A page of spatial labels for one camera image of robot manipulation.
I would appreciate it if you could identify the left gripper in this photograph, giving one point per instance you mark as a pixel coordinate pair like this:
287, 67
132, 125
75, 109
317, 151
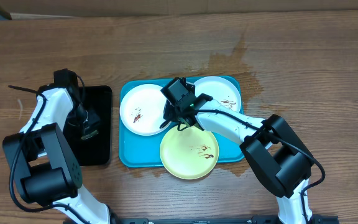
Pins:
94, 121

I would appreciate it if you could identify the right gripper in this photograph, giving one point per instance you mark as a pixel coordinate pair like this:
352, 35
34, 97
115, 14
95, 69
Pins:
170, 114

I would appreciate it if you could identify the green yellow sponge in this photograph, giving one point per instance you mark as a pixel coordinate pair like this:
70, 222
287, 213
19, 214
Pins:
89, 134

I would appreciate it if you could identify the white plate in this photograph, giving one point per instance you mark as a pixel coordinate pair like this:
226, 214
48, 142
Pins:
221, 90
141, 110

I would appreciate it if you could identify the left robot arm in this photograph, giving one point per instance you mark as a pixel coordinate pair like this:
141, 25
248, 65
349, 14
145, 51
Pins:
44, 171

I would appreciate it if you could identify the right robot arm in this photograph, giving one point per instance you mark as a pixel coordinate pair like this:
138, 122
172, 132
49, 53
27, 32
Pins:
276, 155

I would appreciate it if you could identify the black plastic tray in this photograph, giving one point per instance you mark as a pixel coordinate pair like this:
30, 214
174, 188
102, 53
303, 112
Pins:
97, 150

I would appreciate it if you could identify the teal plastic tray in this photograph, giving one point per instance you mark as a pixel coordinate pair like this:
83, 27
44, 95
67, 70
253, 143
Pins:
144, 151

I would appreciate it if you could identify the yellow-green plate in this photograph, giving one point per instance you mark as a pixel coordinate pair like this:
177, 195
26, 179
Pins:
189, 154

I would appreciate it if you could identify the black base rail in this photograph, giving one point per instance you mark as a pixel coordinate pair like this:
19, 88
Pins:
256, 219

